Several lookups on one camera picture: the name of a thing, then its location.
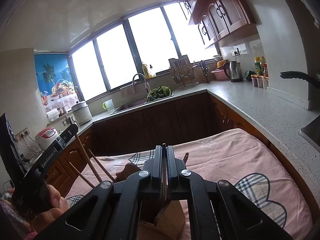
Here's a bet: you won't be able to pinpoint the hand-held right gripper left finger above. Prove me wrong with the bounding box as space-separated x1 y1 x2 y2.
35 145 163 240

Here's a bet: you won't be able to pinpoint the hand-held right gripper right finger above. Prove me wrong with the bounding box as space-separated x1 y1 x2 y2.
166 145 293 240

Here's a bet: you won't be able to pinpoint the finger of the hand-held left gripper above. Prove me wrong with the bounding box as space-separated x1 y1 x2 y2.
0 113 27 193
59 124 80 149

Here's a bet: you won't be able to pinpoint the wooden utensil holder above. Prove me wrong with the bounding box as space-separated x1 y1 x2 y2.
116 162 187 239

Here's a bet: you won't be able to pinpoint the person's left forearm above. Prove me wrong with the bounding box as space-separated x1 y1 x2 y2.
0 199 37 240

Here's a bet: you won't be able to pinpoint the person's left hand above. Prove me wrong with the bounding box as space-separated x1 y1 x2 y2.
31 184 70 233

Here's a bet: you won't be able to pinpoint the white and red rice cooker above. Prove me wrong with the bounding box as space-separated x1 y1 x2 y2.
35 127 62 151

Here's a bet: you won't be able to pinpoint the tall white cooker pot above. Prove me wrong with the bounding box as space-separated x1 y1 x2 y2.
71 100 93 126

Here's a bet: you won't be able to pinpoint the paper towel roll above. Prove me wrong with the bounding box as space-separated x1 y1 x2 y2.
46 108 59 122

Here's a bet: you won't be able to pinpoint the green and white cup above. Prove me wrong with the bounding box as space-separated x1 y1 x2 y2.
102 99 114 112

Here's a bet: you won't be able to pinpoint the kitchen sink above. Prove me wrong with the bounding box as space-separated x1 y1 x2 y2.
110 90 176 116

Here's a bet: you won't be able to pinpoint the pink bedsheet with plaid hearts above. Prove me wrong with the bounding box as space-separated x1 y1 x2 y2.
64 128 313 240

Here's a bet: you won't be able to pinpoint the pink dish cloth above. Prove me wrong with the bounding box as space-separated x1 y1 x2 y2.
120 84 136 98

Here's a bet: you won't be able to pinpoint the green leafy vegetables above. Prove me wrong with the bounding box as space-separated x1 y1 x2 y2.
146 85 172 102

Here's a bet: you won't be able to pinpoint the chrome kitchen faucet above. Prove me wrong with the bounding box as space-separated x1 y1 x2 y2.
132 73 151 97

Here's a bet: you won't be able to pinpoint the knife block with knives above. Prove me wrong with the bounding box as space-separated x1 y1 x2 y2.
199 60 211 84

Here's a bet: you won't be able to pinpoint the grey speckled countertop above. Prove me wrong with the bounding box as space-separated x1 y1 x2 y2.
24 80 320 188

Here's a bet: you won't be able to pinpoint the pink plastic basin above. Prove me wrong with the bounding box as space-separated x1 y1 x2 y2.
211 68 229 81

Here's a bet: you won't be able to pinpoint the large kitchen window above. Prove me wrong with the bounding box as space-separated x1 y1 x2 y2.
67 3 221 101

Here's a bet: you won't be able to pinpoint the steel electric kettle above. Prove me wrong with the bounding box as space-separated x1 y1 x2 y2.
223 60 244 83

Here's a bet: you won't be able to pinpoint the condiment bottles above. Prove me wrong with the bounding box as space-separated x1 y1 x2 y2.
254 56 269 77

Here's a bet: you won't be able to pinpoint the gas stove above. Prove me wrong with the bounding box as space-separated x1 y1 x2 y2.
299 122 320 153

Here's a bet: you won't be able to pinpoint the black wok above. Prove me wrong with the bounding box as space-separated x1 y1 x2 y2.
280 71 320 89

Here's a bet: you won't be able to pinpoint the wooden upper cabinets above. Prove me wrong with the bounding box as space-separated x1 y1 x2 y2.
172 0 257 50

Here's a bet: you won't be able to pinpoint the white wall socket panel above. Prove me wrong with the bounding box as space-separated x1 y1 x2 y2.
15 127 31 141

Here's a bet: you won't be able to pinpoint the tropical fruit wall poster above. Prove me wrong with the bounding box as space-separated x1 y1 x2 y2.
33 53 79 113

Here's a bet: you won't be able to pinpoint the wire dish rack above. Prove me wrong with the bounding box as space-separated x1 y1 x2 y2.
168 57 199 90

